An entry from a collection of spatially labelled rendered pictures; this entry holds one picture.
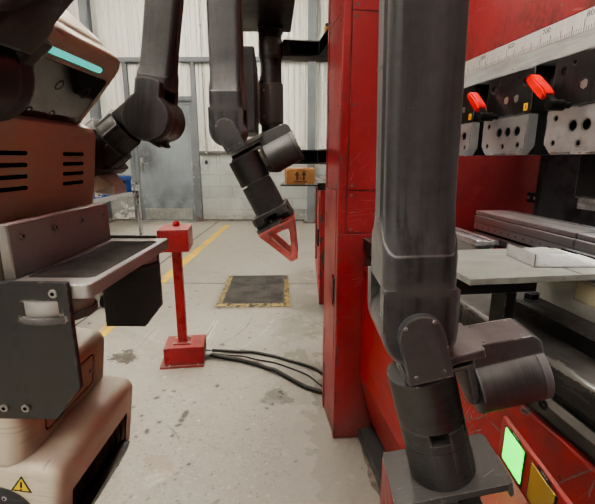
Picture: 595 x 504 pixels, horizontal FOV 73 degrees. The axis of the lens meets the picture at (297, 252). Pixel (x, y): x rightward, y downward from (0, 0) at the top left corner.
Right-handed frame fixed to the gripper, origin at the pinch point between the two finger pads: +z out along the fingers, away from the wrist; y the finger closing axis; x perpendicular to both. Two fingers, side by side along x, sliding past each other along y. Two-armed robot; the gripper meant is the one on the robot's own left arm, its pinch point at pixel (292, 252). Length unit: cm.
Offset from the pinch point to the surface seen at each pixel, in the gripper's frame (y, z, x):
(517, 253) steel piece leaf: -6.4, 15.9, -34.7
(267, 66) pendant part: 127, -59, -13
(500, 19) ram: 23, -21, -60
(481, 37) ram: 30, -20, -58
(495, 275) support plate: -15.7, 13.4, -27.2
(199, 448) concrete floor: 69, 70, 82
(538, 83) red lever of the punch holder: 3, -7, -52
